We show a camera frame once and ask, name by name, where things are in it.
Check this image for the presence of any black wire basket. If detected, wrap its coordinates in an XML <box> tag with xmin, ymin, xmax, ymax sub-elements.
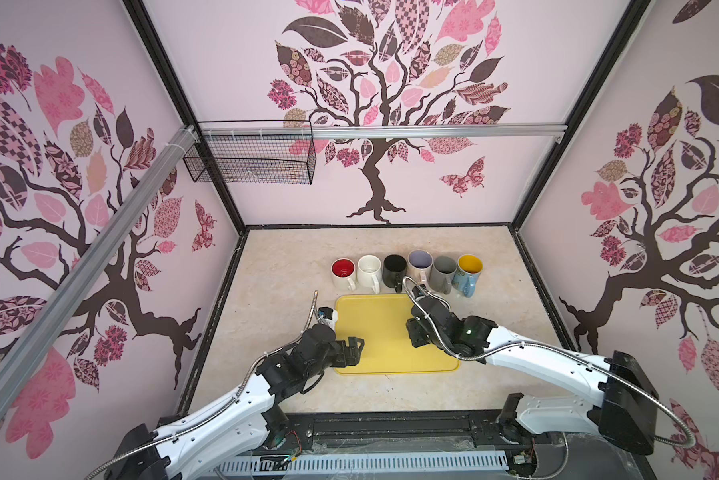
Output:
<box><xmin>184</xmin><ymin>120</ymin><xmax>317</xmax><ymax>185</ymax></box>

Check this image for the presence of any aluminium rail wall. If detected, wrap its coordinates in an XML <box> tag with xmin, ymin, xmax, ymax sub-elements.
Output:
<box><xmin>200</xmin><ymin>122</ymin><xmax>567</xmax><ymax>140</ymax></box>
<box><xmin>0</xmin><ymin>125</ymin><xmax>198</xmax><ymax>421</ymax></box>

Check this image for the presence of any aluminium rail back wall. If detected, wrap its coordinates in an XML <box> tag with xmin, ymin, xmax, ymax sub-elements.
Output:
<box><xmin>200</xmin><ymin>122</ymin><xmax>567</xmax><ymax>140</ymax></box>

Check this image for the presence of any white slotted cable duct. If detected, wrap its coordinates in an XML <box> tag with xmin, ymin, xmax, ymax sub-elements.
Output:
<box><xmin>214</xmin><ymin>451</ymin><xmax>509</xmax><ymax>479</ymax></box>

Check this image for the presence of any black ceramic mug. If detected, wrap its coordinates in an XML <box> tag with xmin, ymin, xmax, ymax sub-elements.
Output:
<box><xmin>383</xmin><ymin>254</ymin><xmax>407</xmax><ymax>294</ymax></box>

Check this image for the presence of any blue butterfly mug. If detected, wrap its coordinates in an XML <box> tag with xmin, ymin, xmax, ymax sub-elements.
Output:
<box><xmin>451</xmin><ymin>254</ymin><xmax>483</xmax><ymax>298</ymax></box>

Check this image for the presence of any yellow plastic tray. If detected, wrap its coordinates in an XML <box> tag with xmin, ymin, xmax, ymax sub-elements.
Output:
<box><xmin>335</xmin><ymin>294</ymin><xmax>461</xmax><ymax>376</ymax></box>

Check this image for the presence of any pink iridescent mug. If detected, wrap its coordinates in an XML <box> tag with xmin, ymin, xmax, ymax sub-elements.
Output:
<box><xmin>407</xmin><ymin>250</ymin><xmax>433</xmax><ymax>285</ymax></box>

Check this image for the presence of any aluminium rail left wall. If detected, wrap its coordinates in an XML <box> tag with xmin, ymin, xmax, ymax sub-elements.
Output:
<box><xmin>0</xmin><ymin>125</ymin><xmax>198</xmax><ymax>421</ymax></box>

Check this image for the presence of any small white ceramic mug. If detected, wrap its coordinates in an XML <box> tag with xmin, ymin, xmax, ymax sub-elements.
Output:
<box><xmin>331</xmin><ymin>258</ymin><xmax>357</xmax><ymax>292</ymax></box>

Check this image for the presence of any grey ceramic mug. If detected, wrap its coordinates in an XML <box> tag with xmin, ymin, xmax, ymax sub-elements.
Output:
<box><xmin>429</xmin><ymin>255</ymin><xmax>457</xmax><ymax>295</ymax></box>

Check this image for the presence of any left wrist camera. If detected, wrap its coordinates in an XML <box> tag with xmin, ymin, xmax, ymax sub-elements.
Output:
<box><xmin>317</xmin><ymin>307</ymin><xmax>339</xmax><ymax>330</ymax></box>

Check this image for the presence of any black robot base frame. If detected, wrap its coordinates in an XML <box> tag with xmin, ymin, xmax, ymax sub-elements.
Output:
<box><xmin>172</xmin><ymin>407</ymin><xmax>661</xmax><ymax>480</ymax></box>

